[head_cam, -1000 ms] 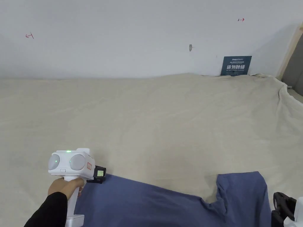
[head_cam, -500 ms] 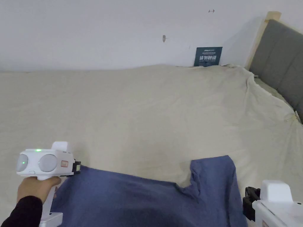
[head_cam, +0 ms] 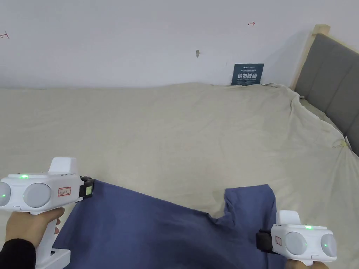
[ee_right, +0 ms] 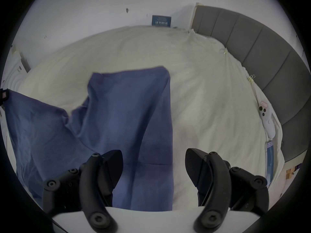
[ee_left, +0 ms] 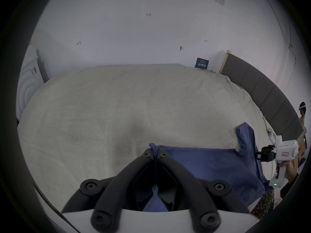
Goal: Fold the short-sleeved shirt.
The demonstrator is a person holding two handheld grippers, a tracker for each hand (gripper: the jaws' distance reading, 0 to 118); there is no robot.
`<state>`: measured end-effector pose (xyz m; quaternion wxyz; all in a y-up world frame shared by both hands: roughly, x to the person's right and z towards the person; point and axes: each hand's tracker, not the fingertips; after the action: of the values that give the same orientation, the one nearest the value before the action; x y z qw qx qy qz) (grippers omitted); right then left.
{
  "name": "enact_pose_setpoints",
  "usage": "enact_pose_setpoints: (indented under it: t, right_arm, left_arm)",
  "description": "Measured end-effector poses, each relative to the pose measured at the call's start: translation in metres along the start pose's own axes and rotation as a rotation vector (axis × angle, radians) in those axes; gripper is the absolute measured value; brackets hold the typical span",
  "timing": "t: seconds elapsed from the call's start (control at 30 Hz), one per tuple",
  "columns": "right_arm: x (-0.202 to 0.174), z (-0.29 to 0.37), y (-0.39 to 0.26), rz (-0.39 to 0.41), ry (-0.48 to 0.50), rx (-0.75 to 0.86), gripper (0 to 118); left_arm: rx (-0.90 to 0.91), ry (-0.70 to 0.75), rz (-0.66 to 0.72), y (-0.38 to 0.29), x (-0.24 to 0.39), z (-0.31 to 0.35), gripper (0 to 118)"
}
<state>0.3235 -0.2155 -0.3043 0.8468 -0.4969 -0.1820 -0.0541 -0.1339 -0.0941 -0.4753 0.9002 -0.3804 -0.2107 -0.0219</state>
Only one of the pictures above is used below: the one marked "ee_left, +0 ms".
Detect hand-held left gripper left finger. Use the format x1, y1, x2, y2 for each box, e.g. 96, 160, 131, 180
62, 148, 156, 233

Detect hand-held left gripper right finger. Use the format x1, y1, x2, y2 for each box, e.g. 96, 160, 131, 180
157, 148, 251, 232

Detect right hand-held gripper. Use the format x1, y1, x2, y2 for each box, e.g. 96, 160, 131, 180
255, 135, 301, 189

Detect dark blue shirt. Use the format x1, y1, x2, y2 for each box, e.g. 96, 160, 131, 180
136, 122, 268, 212

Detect person's right hand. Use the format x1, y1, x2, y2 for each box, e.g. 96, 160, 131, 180
277, 160, 299, 182

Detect person's legs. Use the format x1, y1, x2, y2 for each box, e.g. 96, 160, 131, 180
250, 188, 275, 219

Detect grey padded headboard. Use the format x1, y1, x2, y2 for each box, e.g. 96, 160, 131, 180
220, 50, 305, 141

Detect bed with beige sheet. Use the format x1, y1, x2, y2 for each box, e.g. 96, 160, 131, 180
17, 64, 282, 218

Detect small blue sign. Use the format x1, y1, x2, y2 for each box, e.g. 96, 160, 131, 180
194, 57, 210, 70

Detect white washing machine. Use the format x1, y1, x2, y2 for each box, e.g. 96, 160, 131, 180
16, 44, 49, 124

